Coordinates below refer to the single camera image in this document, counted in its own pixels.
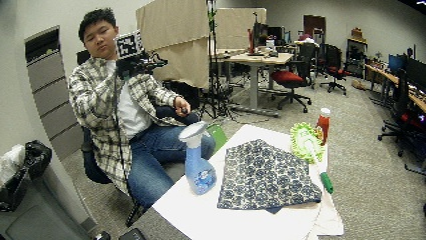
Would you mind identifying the grey filing cabinet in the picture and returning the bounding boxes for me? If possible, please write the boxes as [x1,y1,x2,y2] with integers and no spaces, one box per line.
[24,25,86,161]

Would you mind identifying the black desk monitor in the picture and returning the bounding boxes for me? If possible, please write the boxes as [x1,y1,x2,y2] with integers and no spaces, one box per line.
[251,21,271,56]

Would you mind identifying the wooden desk grey legs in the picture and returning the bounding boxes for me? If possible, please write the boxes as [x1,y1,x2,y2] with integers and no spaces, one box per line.
[217,49,296,118]

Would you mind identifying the red seat office chair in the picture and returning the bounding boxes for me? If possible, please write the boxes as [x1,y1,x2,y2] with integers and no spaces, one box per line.
[271,42,317,114]

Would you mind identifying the large black monitor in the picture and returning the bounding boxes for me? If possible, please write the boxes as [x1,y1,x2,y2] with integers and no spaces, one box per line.
[404,57,426,94]

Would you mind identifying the the person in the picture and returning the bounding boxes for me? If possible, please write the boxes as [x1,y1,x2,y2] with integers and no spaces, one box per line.
[67,7,217,210]

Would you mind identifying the white paper sheet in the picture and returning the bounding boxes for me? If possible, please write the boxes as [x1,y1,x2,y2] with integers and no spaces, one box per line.
[311,146,347,240]

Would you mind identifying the green fluffy duster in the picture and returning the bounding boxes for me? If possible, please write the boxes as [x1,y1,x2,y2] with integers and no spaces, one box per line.
[289,121,336,195]

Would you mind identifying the long wooden workbench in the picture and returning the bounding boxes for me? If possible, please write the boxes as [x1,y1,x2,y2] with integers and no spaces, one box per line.
[364,63,426,114]

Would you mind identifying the black flat device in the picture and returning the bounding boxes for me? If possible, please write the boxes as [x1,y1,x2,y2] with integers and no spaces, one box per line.
[118,227,150,240]

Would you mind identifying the grey waste bin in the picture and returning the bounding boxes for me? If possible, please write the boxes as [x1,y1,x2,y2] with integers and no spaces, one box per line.
[0,166,92,240]

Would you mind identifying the blue lit monitor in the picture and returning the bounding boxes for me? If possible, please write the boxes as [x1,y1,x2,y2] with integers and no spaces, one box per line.
[388,53,408,75]

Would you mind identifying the large beige partition panel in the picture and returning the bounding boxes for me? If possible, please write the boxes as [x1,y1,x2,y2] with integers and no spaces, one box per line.
[135,0,212,90]

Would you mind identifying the small beige partition panel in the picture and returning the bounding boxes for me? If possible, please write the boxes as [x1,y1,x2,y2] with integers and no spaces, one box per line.
[215,7,269,51]

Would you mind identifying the blue patterned cloth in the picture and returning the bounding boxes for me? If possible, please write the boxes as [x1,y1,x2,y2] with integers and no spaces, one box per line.
[216,138,324,215]

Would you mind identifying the brown door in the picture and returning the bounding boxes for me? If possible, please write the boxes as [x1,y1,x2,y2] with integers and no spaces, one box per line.
[303,14,328,40]

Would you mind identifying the white plastic bag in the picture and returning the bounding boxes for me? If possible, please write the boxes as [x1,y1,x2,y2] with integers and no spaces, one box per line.
[0,143,27,191]

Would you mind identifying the blue spray bottle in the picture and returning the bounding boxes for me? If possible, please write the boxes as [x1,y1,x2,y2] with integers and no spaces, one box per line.
[177,120,219,196]

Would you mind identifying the black mesh office chair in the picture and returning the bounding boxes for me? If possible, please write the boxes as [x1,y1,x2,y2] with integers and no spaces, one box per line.
[377,68,426,158]

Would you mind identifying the dark office chair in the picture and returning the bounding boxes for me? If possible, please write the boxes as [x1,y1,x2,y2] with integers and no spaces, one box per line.
[76,49,155,228]

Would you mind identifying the red bottle white cap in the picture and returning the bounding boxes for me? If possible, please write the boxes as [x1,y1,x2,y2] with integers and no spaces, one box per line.
[316,107,333,147]

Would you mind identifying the white marker cube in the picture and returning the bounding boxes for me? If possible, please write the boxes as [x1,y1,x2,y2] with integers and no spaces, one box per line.
[114,30,146,60]

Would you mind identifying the black chair red cushion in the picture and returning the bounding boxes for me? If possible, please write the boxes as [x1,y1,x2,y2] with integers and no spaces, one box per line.
[319,43,353,96]

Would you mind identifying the black bin bag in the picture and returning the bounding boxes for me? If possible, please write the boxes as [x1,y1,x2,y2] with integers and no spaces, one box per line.
[0,139,54,213]

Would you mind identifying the green flat board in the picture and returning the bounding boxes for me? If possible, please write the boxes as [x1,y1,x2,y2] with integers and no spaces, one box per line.
[205,123,229,154]

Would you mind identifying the black tripod stand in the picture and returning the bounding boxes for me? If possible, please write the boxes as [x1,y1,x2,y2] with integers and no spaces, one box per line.
[197,0,241,121]

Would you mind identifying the dark shelf unit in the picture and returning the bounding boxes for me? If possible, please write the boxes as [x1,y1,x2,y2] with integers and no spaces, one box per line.
[345,27,369,80]

